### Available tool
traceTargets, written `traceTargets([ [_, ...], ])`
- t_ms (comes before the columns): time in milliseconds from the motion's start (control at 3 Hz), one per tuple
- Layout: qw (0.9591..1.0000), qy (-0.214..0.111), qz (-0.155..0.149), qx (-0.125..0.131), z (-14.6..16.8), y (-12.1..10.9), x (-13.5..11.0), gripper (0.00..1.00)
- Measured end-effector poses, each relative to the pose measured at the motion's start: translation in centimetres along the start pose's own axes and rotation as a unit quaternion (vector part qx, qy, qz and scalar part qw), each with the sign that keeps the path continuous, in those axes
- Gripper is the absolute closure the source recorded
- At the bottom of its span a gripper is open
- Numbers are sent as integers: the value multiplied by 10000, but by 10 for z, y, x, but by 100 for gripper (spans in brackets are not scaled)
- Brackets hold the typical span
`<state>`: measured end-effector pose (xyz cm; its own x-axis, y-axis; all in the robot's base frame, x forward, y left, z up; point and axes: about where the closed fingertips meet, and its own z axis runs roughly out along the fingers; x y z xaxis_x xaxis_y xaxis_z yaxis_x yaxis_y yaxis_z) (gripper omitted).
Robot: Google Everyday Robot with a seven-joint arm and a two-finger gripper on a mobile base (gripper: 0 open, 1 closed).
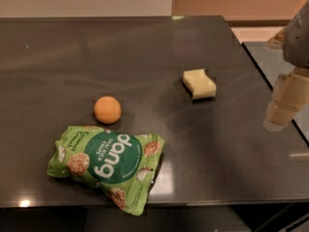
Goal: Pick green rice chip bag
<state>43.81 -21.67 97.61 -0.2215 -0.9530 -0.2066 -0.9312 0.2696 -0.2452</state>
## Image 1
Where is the yellow sponge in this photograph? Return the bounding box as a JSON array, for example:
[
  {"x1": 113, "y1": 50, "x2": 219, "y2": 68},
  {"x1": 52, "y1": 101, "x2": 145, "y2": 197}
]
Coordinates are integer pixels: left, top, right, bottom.
[{"x1": 183, "y1": 69, "x2": 216, "y2": 100}]

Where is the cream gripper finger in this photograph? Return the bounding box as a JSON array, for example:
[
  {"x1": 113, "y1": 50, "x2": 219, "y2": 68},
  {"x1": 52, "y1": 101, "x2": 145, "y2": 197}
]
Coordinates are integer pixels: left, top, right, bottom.
[{"x1": 264, "y1": 67, "x2": 309, "y2": 131}]

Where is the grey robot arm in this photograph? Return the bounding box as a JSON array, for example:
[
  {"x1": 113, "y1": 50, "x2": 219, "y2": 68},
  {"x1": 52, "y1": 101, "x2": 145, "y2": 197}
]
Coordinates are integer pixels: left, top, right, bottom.
[{"x1": 264, "y1": 1, "x2": 309, "y2": 131}]

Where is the orange fruit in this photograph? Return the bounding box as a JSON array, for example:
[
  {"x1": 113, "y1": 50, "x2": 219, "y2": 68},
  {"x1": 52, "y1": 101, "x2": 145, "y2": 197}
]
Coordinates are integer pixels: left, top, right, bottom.
[{"x1": 94, "y1": 96, "x2": 122, "y2": 124}]

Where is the green rice chip bag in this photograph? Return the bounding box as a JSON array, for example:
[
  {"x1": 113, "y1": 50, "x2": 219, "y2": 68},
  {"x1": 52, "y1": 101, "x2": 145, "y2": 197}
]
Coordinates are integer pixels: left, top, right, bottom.
[{"x1": 47, "y1": 126, "x2": 164, "y2": 216}]

